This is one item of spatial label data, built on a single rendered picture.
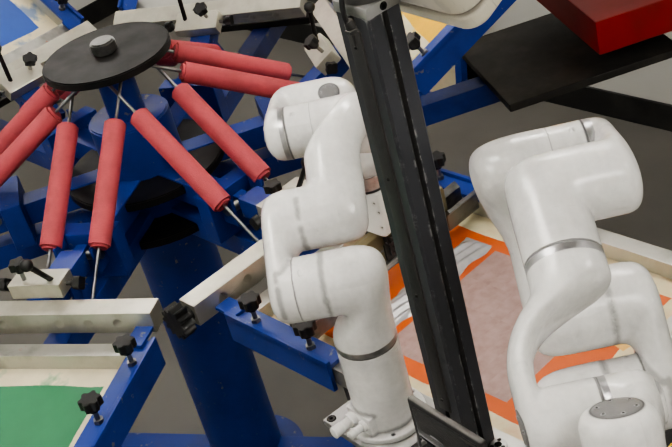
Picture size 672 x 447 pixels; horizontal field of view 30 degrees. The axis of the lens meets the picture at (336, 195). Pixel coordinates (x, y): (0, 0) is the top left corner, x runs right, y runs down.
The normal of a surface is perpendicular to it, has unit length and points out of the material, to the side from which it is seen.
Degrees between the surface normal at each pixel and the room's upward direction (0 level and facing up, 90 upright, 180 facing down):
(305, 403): 0
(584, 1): 0
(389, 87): 90
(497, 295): 0
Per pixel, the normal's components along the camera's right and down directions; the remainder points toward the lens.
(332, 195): -0.04, -0.50
